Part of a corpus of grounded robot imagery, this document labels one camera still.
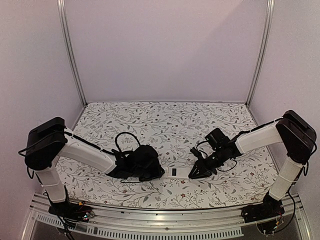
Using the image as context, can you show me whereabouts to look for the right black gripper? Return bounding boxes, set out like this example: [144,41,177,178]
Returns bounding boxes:
[188,148,226,180]

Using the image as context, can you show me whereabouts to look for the white red remote control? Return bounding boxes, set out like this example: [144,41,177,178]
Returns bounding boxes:
[162,167,191,179]

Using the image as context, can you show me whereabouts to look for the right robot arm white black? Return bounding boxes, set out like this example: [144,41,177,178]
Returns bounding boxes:
[188,110,317,218]

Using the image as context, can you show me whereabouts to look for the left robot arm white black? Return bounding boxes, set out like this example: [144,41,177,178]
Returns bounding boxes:
[18,117,165,217]

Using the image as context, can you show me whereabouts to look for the floral patterned table mat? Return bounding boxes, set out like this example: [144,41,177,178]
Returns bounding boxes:
[56,102,277,209]

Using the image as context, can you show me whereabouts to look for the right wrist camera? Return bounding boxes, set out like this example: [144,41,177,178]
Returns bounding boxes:
[190,147,208,160]

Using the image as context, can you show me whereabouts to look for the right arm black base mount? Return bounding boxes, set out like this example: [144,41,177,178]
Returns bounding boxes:
[241,197,285,223]

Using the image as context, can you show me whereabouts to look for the front aluminium rail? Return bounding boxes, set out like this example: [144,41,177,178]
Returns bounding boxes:
[22,193,313,240]

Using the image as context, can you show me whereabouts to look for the right aluminium frame post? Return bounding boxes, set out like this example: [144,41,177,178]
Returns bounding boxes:
[245,0,275,108]

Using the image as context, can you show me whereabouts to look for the aluminium frame post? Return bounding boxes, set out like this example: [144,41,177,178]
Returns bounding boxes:
[245,0,275,108]
[57,0,88,107]

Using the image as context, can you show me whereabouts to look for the left aluminium frame post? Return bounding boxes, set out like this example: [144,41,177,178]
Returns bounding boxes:
[57,0,88,107]

